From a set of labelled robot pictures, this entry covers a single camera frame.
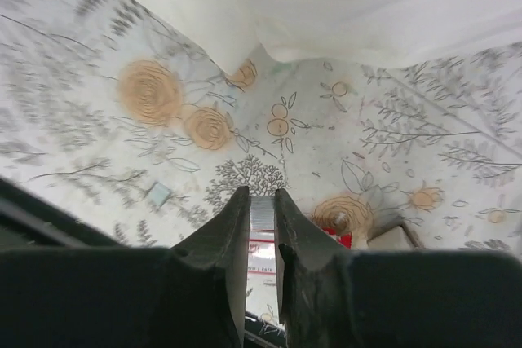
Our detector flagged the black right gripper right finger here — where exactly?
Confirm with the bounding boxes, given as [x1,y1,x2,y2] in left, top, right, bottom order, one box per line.
[274,189,521,347]

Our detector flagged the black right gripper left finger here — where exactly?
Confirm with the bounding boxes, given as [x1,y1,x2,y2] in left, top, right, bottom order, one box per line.
[1,182,250,347]

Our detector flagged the red white staples box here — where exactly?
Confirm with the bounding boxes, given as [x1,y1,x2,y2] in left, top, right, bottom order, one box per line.
[244,225,353,316]

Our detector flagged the white folded cloth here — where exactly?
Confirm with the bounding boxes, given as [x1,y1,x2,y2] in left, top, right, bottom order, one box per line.
[136,0,521,72]

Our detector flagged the small grey staple strip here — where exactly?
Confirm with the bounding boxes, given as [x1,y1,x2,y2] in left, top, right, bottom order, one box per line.
[249,196,275,231]

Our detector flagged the floral table mat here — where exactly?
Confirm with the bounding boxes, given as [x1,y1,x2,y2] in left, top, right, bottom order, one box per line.
[1,0,521,264]

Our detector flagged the brown small stapler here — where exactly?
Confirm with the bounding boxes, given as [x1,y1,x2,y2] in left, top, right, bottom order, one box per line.
[352,217,424,251]

